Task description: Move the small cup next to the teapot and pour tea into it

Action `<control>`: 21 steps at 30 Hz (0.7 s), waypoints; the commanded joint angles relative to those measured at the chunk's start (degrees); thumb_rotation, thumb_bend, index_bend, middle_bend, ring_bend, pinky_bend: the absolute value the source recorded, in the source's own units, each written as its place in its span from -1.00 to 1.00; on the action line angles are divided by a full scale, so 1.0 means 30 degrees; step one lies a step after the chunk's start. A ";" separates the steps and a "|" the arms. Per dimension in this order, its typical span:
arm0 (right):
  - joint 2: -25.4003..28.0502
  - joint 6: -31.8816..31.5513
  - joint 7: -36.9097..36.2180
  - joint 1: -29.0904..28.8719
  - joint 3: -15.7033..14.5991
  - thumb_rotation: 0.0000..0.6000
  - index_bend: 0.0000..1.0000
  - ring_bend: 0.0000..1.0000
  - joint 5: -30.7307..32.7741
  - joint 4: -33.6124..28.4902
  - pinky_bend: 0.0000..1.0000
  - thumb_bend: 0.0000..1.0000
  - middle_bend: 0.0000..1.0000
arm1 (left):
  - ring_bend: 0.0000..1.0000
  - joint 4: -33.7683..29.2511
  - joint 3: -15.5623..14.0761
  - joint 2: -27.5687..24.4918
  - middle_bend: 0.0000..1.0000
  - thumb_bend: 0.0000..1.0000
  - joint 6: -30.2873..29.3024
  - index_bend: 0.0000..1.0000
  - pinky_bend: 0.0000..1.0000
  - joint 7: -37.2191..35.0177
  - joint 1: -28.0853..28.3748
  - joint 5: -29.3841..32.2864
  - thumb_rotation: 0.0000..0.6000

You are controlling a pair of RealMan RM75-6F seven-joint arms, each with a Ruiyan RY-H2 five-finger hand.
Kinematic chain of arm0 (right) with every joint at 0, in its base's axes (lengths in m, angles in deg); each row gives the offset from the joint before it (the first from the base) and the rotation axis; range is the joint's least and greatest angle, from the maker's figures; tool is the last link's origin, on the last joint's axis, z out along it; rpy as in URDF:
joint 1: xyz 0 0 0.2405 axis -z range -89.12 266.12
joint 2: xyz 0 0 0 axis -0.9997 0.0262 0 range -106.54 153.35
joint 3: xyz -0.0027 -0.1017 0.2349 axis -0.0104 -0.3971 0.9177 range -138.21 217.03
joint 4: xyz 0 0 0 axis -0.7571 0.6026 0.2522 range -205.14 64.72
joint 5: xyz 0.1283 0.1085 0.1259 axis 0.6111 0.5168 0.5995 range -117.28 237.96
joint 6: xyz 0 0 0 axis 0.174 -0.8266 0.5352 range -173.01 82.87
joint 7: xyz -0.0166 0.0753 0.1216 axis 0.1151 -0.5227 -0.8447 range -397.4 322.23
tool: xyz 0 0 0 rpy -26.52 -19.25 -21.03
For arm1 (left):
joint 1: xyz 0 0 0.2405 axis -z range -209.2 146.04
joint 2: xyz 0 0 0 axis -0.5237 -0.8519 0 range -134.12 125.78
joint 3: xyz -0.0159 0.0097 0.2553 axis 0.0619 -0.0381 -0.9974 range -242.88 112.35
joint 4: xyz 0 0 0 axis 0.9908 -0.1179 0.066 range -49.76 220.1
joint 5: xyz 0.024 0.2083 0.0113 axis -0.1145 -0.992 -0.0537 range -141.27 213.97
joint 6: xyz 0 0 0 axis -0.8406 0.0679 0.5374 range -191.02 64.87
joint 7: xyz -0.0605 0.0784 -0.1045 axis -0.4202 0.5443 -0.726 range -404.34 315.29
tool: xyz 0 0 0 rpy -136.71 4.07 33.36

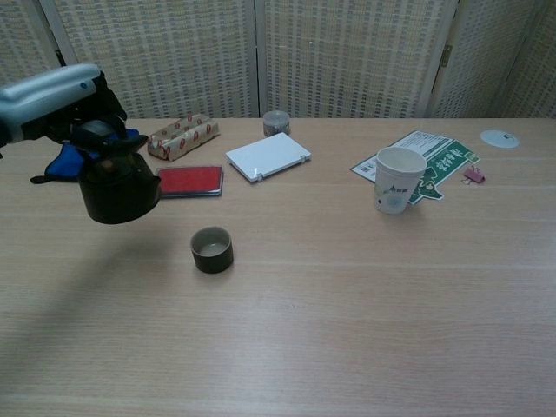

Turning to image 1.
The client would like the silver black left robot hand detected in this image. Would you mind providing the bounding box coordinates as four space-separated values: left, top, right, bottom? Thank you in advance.
0 63 129 147

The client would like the black cast iron teapot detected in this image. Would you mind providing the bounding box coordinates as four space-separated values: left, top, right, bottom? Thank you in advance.
69 119 162 226

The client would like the dark green tea cup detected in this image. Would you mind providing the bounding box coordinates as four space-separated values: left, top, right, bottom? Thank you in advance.
189 226 235 275

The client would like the blue cloth pouch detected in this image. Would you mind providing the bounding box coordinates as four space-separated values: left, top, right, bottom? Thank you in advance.
29 127 141 185

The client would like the woven folding screen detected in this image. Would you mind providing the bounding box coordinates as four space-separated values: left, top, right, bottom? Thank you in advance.
0 0 556 122

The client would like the gold wrapped package red print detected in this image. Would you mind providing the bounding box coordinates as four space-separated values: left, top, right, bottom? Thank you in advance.
146 113 221 162

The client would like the red ink pad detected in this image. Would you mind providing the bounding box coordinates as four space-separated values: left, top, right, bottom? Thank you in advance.
154 164 225 200

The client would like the white flat plastic box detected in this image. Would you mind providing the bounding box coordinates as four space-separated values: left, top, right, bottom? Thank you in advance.
224 132 313 183

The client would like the small round clear jar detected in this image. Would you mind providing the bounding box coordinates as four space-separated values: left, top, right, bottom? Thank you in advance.
262 109 292 137

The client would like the white printed paper cup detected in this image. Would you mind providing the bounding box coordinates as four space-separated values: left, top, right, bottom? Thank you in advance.
374 146 428 215

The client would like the green and white paper packet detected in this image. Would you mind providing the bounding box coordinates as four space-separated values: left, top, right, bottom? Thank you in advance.
349 129 481 206

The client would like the pink binder clip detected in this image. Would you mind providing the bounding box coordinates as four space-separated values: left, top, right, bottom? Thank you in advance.
461 166 487 186

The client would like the white round table grommet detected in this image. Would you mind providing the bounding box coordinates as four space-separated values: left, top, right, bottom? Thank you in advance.
480 128 521 149

